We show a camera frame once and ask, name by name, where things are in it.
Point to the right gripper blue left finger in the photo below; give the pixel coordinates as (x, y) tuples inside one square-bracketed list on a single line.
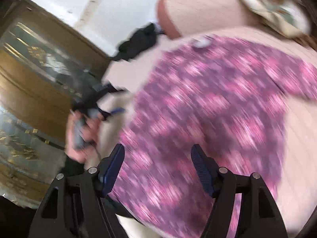
[(109, 168)]

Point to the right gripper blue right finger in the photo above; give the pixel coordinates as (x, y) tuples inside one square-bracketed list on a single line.
[(206, 169)]

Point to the purple floral shirt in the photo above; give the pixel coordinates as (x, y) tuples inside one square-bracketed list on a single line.
[(228, 96)]

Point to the person's left hand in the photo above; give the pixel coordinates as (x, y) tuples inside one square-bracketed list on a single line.
[(82, 136)]

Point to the wooden glass door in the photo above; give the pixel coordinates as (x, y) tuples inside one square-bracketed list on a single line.
[(45, 65)]

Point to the black cloth on bed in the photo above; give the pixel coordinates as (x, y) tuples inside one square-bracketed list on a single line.
[(141, 40)]

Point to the pink quilted mattress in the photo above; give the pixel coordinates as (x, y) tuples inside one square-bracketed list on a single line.
[(300, 119)]

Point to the pink bolster cushion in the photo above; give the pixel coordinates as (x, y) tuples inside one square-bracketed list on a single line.
[(179, 18)]

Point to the beige floral blanket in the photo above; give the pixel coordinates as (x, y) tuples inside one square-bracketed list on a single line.
[(287, 17)]

